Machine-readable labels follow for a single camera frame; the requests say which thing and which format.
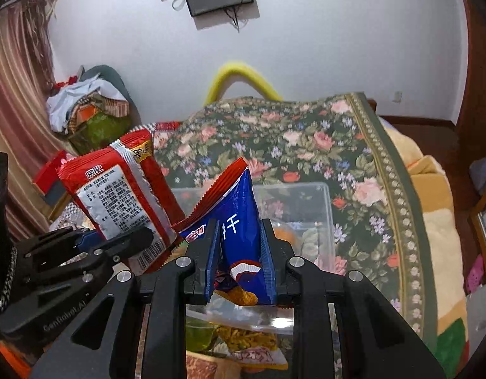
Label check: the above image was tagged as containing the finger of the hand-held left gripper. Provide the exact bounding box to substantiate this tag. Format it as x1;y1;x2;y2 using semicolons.
26;225;154;304
16;225;106;275

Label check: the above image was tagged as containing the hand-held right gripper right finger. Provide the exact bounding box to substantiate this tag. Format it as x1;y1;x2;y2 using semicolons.
259;218;449;379

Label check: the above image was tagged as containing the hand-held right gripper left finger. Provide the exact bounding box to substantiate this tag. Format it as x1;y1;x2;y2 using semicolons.
30;219;222;379

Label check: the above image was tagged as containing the red snack packet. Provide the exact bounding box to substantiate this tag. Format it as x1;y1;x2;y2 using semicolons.
57;130;185;276

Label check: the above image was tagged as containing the blue snack packet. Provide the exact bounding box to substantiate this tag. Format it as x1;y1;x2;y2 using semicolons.
172;157;282;309

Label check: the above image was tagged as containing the clear plastic storage box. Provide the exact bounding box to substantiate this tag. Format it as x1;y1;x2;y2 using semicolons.
170;182;337;278

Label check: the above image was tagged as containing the orange snack packet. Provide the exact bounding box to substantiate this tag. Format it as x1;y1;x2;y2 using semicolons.
273;223;302;254

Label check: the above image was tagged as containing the clear plastic bag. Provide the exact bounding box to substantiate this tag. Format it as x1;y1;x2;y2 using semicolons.
187;298;296;334

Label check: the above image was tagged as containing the red box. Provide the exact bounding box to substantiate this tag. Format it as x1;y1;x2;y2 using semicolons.
32;151;77;207

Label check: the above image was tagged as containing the yellow snack packet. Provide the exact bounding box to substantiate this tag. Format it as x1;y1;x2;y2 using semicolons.
215;324;289;372

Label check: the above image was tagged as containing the green bag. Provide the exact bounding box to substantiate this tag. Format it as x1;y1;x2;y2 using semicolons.
68;114;134;155

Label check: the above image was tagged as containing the red packet with white edge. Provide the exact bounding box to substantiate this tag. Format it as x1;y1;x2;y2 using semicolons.
131;121;181;137

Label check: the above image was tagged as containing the floral printed cloth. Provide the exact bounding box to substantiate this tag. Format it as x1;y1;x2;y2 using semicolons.
146;93;439;364

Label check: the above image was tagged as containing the striped pink curtain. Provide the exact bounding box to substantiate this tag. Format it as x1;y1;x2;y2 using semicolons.
0;0;82;241

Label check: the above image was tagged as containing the yellow fleece blanket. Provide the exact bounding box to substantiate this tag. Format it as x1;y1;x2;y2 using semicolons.
381;116;471;372

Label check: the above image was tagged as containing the yellow foam tube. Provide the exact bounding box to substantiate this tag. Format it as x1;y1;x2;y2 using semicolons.
204;61;284;105

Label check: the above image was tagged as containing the pink toy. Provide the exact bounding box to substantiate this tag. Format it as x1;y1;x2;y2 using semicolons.
465;255;486;293

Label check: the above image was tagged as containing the black cable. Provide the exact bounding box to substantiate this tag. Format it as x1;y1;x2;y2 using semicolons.
225;6;247;32

